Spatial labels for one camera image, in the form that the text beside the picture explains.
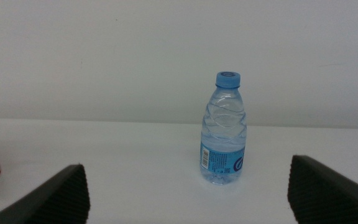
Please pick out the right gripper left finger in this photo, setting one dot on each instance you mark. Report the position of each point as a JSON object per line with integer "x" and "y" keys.
{"x": 57, "y": 199}

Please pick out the small water bottle blue cap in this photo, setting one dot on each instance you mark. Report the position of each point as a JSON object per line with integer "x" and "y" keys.
{"x": 222, "y": 133}

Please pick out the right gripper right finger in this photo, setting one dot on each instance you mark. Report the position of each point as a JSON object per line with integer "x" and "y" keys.
{"x": 328, "y": 196}

